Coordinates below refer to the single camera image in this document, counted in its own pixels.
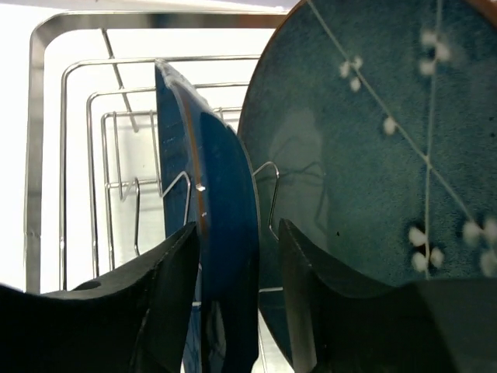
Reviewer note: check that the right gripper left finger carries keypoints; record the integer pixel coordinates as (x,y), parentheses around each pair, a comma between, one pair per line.
(133,319)

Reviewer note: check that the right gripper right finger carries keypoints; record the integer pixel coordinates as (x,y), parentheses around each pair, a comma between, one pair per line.
(340,320)

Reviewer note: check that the navy blue shell dish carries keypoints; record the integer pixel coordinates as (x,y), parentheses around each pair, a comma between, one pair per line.
(206,179)

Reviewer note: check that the dark teal blossom plate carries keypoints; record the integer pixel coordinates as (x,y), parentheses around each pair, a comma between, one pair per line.
(373,125)

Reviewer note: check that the silver wire dish rack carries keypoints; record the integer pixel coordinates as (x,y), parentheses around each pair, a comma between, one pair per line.
(93,190)

